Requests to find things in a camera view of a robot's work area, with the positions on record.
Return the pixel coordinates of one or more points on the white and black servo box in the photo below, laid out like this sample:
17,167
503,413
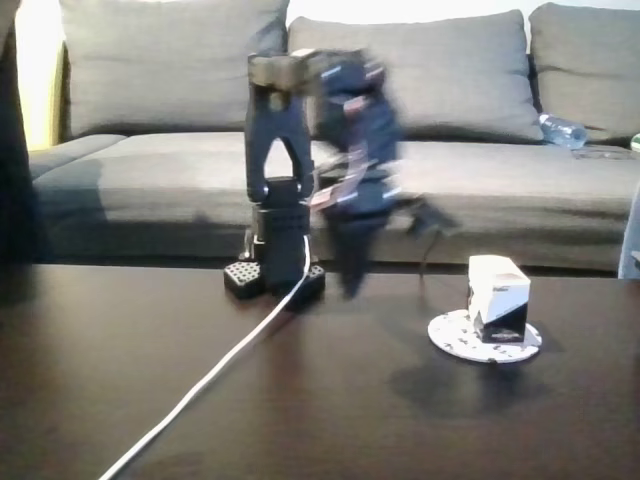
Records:
495,295

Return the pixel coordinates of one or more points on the metal table clamp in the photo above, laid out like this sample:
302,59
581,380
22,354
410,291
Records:
251,245

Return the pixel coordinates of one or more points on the round white patterned coaster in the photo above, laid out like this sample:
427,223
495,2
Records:
452,337

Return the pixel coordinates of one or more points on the grey sofa back cushion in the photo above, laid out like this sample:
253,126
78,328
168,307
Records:
160,65
590,60
450,75

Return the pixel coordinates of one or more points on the grey fabric sofa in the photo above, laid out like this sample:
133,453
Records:
175,200

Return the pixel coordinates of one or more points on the clear plastic water bottle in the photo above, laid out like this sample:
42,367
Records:
562,130

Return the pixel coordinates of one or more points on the dark flat item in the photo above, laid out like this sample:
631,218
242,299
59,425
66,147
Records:
605,153

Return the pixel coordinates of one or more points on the blue cloth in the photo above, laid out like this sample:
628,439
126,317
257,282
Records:
631,240

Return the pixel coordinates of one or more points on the green round item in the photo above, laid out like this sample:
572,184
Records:
636,141

